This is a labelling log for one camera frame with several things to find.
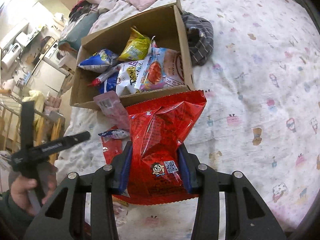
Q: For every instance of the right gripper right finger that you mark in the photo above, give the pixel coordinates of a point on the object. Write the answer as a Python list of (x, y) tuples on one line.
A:
[(247, 215)]

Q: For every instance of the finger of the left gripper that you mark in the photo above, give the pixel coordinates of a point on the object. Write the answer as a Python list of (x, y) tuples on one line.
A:
[(61, 144)]

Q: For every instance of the pink snack packet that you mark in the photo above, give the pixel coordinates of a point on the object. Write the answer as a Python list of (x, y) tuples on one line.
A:
[(113, 109)]

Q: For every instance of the blue chip bag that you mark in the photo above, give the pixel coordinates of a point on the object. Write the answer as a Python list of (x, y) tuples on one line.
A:
[(100, 61)]

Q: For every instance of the large red snack bag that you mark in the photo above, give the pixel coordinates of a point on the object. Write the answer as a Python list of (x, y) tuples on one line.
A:
[(158, 127)]

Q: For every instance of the white Povers snack bag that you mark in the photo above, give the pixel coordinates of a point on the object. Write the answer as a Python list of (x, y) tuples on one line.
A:
[(127, 77)]

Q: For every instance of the person's left hand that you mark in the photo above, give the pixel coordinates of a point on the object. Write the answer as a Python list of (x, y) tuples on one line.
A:
[(22, 185)]

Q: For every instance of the yellow cloth on rack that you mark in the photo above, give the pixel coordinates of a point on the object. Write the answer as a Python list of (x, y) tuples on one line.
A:
[(37, 97)]

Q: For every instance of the wooden drying rack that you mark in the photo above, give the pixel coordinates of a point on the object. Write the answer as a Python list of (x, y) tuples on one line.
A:
[(46, 127)]

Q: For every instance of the small white blue packet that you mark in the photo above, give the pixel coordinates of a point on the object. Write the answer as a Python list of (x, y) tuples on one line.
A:
[(115, 134)]

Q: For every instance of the white kitchen cabinets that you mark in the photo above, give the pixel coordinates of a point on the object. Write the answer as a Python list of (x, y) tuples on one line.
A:
[(47, 77)]

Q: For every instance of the red white snack packet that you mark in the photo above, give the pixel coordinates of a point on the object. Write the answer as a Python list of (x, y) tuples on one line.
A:
[(104, 76)]

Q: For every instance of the white washing machine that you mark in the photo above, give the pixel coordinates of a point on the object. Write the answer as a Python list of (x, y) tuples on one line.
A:
[(54, 56)]

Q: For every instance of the white patterned bed quilt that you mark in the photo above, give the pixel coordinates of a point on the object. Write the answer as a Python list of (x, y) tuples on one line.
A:
[(262, 113)]

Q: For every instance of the teal pillow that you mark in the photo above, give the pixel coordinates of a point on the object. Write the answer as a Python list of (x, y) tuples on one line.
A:
[(70, 39)]

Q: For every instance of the brown cardboard box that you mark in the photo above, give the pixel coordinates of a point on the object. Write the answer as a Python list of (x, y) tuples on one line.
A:
[(163, 24)]

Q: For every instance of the yellow snack bag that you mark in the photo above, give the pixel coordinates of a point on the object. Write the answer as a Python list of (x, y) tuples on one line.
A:
[(136, 48)]

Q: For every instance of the light blue pink snack bag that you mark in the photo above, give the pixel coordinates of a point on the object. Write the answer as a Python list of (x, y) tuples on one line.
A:
[(162, 69)]

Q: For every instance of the dark striped cloth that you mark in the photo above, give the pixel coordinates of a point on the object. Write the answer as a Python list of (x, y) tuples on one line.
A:
[(200, 38)]

